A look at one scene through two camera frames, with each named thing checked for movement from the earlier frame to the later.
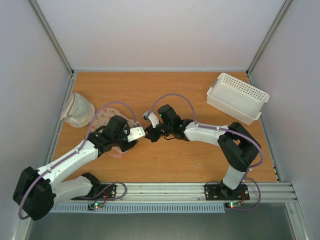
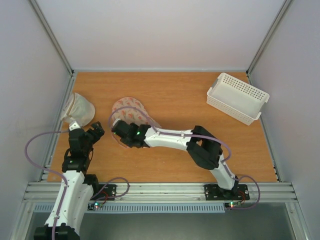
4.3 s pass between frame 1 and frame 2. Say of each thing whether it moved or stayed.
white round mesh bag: stayed
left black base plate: stayed
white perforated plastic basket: stayed
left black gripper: moved
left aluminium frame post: stayed
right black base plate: stayed
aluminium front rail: stayed
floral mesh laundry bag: moved
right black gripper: moved
